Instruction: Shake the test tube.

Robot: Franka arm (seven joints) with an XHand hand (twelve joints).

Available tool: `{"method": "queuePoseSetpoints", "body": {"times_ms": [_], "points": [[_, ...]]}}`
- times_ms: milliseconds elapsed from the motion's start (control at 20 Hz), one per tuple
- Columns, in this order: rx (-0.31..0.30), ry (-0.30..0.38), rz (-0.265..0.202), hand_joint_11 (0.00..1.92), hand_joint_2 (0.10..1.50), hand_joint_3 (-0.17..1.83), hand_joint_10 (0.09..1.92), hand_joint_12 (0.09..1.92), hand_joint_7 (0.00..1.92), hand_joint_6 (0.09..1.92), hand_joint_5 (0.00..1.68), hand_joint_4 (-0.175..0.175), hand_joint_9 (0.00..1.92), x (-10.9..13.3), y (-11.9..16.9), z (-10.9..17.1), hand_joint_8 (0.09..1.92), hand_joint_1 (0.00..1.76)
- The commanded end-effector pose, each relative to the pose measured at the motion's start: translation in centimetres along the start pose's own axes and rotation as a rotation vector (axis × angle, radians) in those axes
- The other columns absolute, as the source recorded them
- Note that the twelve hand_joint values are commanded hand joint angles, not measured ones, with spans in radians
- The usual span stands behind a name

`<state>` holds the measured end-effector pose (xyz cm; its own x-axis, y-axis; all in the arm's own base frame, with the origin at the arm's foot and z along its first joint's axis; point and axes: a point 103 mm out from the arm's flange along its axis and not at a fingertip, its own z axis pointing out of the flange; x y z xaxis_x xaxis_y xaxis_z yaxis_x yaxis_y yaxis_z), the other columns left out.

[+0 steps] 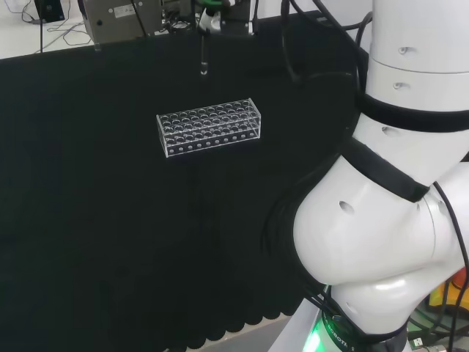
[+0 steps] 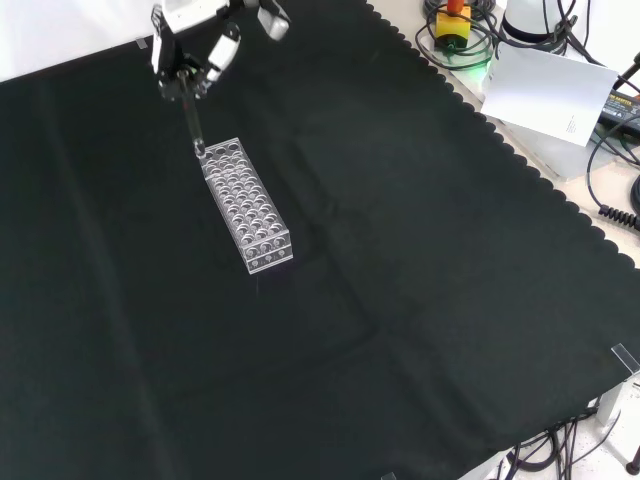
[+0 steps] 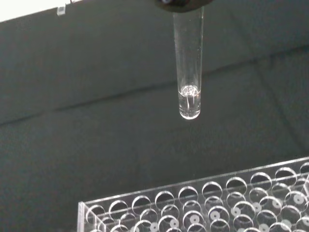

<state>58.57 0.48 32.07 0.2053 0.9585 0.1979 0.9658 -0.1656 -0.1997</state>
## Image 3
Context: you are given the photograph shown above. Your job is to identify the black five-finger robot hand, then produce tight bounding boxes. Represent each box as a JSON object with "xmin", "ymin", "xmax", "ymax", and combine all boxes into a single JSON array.
[{"xmin": 153, "ymin": 0, "xmax": 214, "ymax": 13}]

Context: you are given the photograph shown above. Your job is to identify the clear plastic test tube rack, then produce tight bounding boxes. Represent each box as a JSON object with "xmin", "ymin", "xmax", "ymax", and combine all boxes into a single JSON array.
[{"xmin": 78, "ymin": 156, "xmax": 309, "ymax": 232}]

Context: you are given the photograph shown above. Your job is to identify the black bench cloth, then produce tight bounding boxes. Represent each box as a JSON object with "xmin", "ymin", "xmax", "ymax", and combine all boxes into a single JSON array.
[{"xmin": 0, "ymin": 0, "xmax": 309, "ymax": 232}]

